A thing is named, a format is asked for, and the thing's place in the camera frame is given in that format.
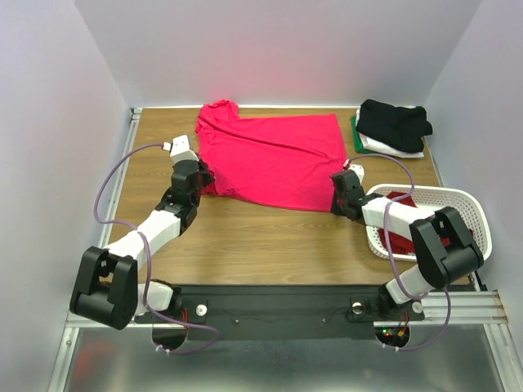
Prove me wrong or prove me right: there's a left aluminium rail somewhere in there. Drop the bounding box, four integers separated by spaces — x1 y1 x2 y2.
90 107 142 248

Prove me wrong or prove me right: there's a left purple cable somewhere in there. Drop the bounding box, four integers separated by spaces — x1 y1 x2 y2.
94 142 220 355

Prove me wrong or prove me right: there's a folded white t shirt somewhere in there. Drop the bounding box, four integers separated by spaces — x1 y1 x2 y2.
355 109 424 159

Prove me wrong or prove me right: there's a folded black t shirt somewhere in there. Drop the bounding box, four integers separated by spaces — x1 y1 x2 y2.
355 99 433 154

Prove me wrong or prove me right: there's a pink t shirt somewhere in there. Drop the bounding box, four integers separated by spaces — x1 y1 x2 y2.
195 100 346 212

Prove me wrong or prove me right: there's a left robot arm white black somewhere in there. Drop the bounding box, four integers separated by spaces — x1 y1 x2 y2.
69 159 214 330

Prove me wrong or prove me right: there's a folded green t shirt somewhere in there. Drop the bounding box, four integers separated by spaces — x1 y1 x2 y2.
351 116 372 154

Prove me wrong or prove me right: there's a white plastic laundry basket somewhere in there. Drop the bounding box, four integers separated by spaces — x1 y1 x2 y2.
366 184 492 262

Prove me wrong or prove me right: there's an aluminium rail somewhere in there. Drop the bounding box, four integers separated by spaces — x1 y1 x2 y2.
90 107 142 248
65 292 508 327

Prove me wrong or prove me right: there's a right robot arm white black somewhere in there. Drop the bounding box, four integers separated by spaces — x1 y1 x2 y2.
331 165 493 319

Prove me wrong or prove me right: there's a front aluminium rail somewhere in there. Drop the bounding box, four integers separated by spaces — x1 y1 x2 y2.
65 292 508 327

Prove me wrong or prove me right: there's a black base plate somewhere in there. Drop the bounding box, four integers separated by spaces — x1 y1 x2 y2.
134 284 426 343

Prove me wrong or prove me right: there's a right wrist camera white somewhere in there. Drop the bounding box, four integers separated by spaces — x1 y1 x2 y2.
343 159 364 183

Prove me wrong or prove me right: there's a purple cable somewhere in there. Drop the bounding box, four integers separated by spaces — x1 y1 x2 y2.
346 153 453 352
94 142 220 355

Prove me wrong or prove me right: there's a dark red t shirt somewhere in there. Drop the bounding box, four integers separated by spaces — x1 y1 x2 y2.
378 189 475 259

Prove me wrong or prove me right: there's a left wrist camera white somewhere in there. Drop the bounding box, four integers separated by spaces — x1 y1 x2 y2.
162 135 199 164

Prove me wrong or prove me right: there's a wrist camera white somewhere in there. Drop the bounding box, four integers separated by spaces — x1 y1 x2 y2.
343 159 364 183
162 135 199 164

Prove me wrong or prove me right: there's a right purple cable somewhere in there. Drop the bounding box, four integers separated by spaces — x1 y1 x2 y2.
346 153 453 352

